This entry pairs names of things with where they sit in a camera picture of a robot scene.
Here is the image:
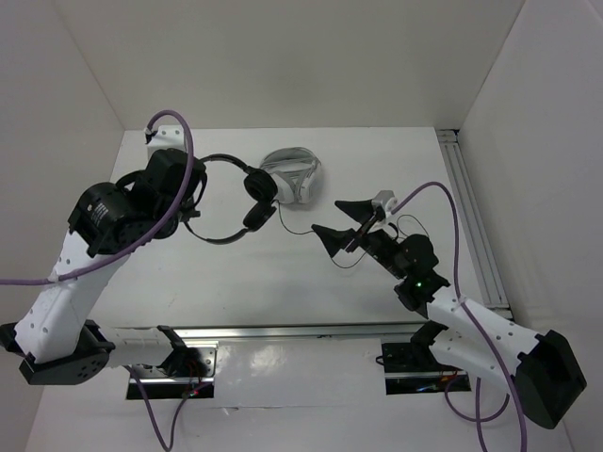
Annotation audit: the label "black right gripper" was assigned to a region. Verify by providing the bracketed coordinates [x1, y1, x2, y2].
[311, 198, 407, 279]

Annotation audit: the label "black wired headphones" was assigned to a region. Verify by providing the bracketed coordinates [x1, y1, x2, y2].
[178, 153, 428, 269]

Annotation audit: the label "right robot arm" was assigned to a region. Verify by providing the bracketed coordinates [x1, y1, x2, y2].
[312, 201, 587, 429]

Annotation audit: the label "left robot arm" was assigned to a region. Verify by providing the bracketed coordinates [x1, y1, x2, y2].
[1, 148, 206, 386]

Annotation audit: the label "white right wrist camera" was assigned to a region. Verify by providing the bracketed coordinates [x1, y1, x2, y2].
[370, 190, 399, 232]

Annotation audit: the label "aluminium front rail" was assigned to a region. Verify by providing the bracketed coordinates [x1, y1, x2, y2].
[107, 320, 434, 341]

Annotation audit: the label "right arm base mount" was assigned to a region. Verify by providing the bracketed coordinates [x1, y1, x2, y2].
[375, 342, 470, 396]

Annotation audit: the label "aluminium side rail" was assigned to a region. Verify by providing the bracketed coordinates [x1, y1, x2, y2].
[435, 129, 511, 313]

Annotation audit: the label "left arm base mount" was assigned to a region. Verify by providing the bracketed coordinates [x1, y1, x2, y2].
[132, 340, 219, 400]

